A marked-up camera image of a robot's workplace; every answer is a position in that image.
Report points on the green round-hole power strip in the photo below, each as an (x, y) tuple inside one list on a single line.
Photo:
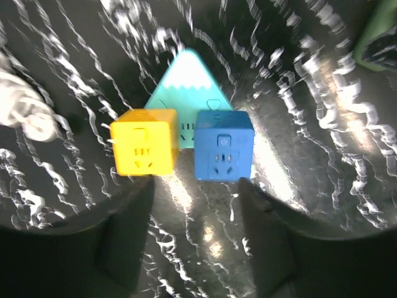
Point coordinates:
[(376, 47)]

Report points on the teal triangular power strip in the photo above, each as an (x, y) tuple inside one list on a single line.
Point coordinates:
[(188, 87)]

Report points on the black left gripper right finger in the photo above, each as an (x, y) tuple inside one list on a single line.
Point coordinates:
[(292, 255)]

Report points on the yellow cube socket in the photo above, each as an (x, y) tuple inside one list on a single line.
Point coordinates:
[(145, 141)]

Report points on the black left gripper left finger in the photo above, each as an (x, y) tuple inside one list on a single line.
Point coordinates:
[(96, 253)]

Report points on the blue cube socket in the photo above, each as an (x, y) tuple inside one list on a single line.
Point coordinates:
[(223, 146)]

